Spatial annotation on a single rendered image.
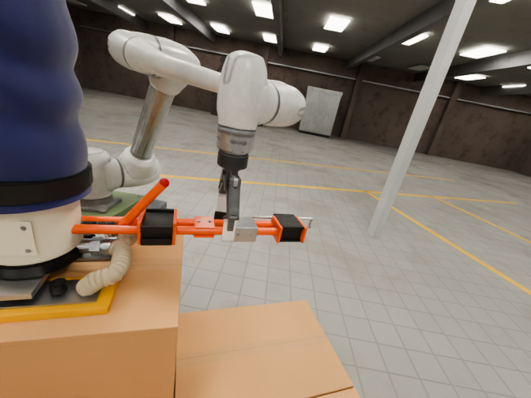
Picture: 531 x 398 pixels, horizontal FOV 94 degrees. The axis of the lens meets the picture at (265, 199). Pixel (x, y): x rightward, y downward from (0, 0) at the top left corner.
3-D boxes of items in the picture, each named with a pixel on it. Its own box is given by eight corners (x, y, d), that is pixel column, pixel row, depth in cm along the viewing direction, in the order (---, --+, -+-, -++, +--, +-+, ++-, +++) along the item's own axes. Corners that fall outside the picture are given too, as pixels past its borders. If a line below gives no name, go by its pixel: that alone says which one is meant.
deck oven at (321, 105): (326, 135, 1445) (337, 93, 1359) (330, 138, 1318) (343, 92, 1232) (296, 129, 1445) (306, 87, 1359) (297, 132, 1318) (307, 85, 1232)
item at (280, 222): (276, 243, 69) (280, 227, 67) (269, 230, 76) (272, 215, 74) (303, 243, 72) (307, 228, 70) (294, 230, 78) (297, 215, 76)
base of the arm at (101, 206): (77, 196, 128) (76, 185, 126) (122, 200, 131) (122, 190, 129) (52, 209, 111) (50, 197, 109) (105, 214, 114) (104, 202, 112)
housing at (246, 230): (230, 242, 66) (232, 228, 64) (227, 229, 72) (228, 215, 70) (255, 242, 68) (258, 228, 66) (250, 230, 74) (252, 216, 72)
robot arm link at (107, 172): (67, 191, 118) (62, 144, 111) (110, 186, 132) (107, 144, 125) (79, 202, 109) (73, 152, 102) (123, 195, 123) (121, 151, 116)
